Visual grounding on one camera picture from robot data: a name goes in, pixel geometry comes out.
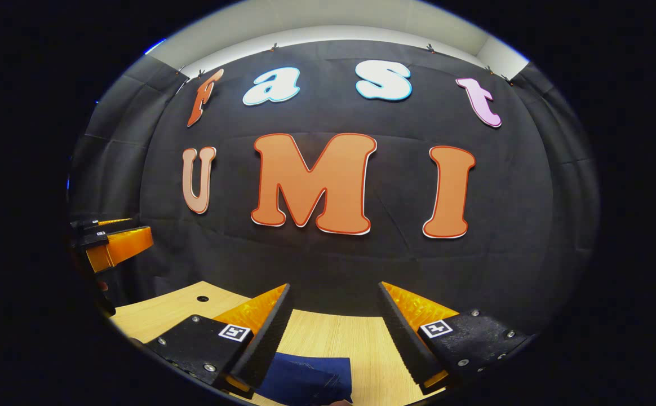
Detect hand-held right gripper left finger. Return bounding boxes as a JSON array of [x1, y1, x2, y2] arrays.
[[142, 283, 294, 398]]

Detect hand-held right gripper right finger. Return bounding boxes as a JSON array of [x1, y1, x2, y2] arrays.
[[377, 281, 534, 395]]

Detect blue denim jeans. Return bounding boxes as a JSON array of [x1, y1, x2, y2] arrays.
[[258, 352, 354, 406]]

